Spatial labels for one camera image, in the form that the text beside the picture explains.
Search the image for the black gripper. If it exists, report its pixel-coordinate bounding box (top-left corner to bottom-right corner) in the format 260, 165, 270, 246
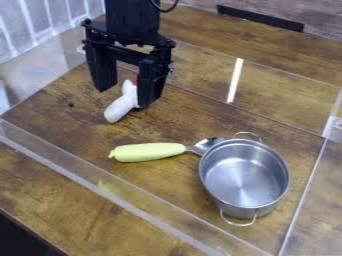
82, 0, 177, 108

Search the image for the green handled metal spoon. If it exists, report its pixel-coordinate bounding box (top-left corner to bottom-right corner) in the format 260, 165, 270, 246
109, 137, 224, 162

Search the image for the white and red toy mushroom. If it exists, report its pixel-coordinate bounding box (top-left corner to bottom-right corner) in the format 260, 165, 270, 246
105, 75, 140, 123

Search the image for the black strip on table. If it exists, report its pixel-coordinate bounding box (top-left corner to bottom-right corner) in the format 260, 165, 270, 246
217, 4, 305, 33

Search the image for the stainless steel pot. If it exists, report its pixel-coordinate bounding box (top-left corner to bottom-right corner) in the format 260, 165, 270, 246
200, 132, 292, 227

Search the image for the clear acrylic front barrier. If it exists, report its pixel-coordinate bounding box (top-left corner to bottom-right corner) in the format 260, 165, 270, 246
0, 119, 273, 256

